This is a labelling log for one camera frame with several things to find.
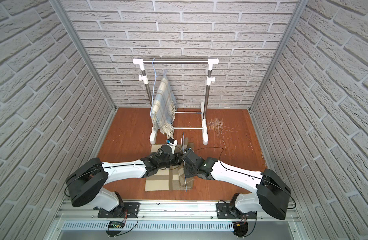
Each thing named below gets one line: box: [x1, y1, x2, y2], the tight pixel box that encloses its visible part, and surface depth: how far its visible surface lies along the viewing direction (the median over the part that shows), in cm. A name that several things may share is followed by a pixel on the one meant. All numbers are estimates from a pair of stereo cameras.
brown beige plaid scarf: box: [151, 144, 161, 153], surface depth 99 cm
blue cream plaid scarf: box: [150, 75, 177, 139], surface depth 92 cm
